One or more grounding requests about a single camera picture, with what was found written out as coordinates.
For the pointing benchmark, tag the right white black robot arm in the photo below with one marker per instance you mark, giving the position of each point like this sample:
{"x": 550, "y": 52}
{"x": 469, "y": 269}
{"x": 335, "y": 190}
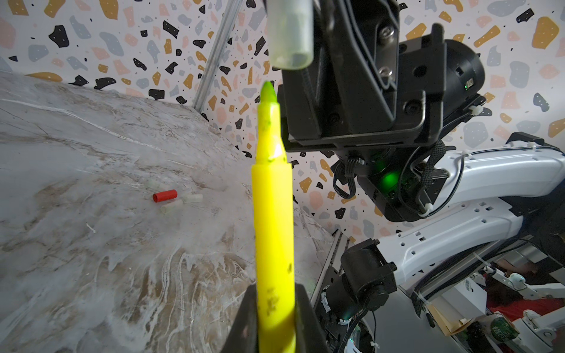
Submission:
{"x": 468, "y": 205}

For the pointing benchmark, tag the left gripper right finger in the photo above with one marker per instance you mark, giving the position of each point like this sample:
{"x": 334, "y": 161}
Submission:
{"x": 310, "y": 337}

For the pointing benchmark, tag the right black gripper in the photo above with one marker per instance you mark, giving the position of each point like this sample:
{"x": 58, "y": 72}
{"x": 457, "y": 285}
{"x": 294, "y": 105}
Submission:
{"x": 366, "y": 90}

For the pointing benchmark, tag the red pen cap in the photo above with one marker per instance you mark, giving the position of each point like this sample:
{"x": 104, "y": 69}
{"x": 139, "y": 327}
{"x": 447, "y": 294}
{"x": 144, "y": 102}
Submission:
{"x": 164, "y": 196}

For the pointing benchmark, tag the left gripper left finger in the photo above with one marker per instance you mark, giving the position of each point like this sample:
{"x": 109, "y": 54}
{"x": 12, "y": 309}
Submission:
{"x": 243, "y": 335}

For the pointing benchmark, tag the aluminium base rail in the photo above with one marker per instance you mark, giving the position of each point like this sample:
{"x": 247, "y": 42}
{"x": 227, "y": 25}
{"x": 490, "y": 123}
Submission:
{"x": 332, "y": 263}

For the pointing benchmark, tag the yellow highlighter pen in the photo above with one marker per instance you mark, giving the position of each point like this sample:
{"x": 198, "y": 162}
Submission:
{"x": 273, "y": 213}

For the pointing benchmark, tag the clear pen cap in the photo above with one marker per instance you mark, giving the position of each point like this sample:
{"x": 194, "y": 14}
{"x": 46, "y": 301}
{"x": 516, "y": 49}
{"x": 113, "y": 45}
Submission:
{"x": 290, "y": 26}

